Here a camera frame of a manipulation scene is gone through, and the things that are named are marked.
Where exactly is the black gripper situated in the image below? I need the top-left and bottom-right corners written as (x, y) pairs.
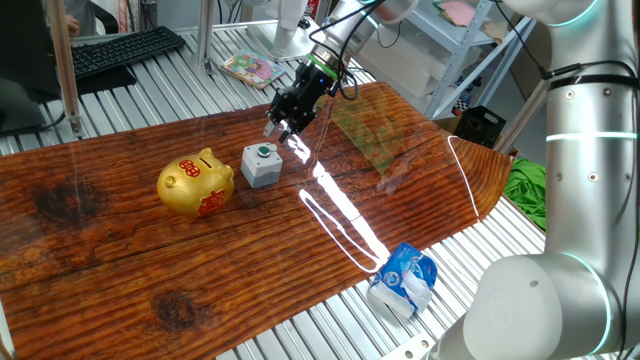
top-left (262, 65), bottom-right (338, 146)

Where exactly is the gold piggy bank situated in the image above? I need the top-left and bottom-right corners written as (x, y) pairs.
top-left (156, 146), bottom-right (236, 224)

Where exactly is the person's bare hand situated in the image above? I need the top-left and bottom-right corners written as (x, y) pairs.
top-left (65, 12), bottom-right (82, 43)

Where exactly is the white push button box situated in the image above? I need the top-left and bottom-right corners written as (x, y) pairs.
top-left (239, 142), bottom-right (285, 190)

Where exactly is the colourful children's book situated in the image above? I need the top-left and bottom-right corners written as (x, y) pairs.
top-left (220, 48), bottom-right (287, 90)

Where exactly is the white equipment base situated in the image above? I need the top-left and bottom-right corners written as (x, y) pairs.
top-left (247, 0), bottom-right (321, 64)

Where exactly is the white foam block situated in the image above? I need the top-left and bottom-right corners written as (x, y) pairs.
top-left (357, 24), bottom-right (451, 114)

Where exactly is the black keyboard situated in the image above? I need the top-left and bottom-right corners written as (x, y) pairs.
top-left (69, 25), bottom-right (187, 81)

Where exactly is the black flat pad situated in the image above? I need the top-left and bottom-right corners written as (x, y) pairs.
top-left (74, 64), bottom-right (139, 96)

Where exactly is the white metal shelf rack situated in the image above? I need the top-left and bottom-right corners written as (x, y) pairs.
top-left (394, 0), bottom-right (536, 120)

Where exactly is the blue tissue pack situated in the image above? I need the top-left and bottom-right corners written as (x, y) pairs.
top-left (367, 242), bottom-right (439, 320)

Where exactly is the wood grain table mat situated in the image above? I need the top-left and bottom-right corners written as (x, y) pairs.
top-left (0, 81), bottom-right (515, 360)

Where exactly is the black plastic crate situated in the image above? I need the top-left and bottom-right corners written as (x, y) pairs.
top-left (452, 104), bottom-right (507, 150)

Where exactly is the pink sheet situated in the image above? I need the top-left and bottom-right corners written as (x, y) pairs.
top-left (433, 0), bottom-right (477, 29)

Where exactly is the green cloth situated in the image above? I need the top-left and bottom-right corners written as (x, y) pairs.
top-left (502, 157), bottom-right (549, 232)

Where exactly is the brown cardboard box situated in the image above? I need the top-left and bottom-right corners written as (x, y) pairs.
top-left (508, 22), bottom-right (549, 101)

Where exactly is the black computer monitor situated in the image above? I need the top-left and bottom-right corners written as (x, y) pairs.
top-left (0, 0), bottom-right (64, 135)

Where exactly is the black wrist cable bundle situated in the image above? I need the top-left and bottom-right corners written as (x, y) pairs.
top-left (308, 0), bottom-right (386, 101)

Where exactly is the aluminium frame post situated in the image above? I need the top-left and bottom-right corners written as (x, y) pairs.
top-left (193, 0), bottom-right (217, 76)
top-left (45, 0), bottom-right (85, 139)

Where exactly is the aluminium frame strut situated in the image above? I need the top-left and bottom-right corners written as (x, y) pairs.
top-left (492, 82), bottom-right (551, 154)

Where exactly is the white metal bracket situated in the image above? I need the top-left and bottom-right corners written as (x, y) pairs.
top-left (379, 332), bottom-right (437, 360)

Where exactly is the black arm cable with strap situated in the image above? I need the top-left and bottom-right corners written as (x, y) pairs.
top-left (492, 0), bottom-right (640, 360)

